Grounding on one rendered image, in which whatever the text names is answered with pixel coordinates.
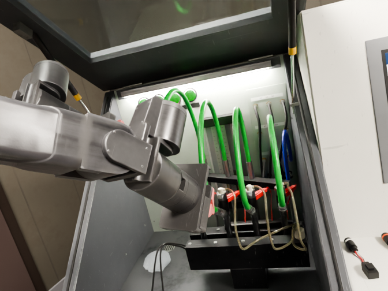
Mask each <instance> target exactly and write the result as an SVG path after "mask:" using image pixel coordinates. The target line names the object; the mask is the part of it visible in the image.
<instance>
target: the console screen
mask: <svg viewBox="0 0 388 291"><path fill-rule="evenodd" d="M365 49H366V54H367V62H368V71H369V76H370V84H371V92H372V101H373V106H374V114H375V123H376V131H377V137H378V145H379V153H380V162H381V167H382V175H383V182H384V183H385V184H387V183H388V36H385V37H382V38H377V39H371V40H366V41H365Z"/></svg>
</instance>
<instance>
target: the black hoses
mask: <svg viewBox="0 0 388 291"><path fill-rule="evenodd" d="M282 107H283V110H284V114H285V126H284V130H287V126H288V113H287V110H286V106H285V102H282ZM268 110H269V112H270V114H271V115H272V117H273V112H272V109H271V106H270V104H268ZM254 111H255V114H256V118H257V121H258V131H259V160H260V170H261V177H262V178H265V169H266V163H265V162H262V138H261V123H260V118H259V115H258V111H257V108H256V106H255V107H254ZM273 123H274V117H273ZM282 151H283V150H282V142H281V147H280V152H279V164H280V168H281V175H282V180H285V179H286V177H285V172H284V171H283V168H282V165H281V159H282ZM271 166H272V154H271V147H270V150H269V173H268V174H267V176H268V178H271V176H272V174H271ZM289 174H290V178H293V175H292V171H289Z"/></svg>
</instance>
